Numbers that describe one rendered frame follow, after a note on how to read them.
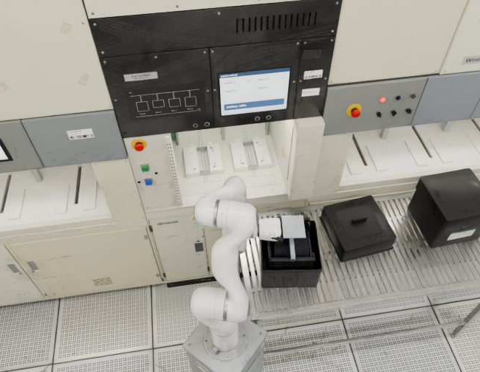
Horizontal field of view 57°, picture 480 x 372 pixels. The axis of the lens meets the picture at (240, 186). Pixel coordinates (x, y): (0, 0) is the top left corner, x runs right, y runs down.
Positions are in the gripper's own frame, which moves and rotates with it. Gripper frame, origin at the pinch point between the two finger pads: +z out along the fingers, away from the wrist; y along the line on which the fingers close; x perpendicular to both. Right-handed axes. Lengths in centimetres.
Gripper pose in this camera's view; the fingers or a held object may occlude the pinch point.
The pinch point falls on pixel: (292, 229)
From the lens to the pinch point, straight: 203.5
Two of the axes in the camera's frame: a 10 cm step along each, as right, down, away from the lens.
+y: 0.2, 7.7, -6.4
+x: 0.1, -6.4, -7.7
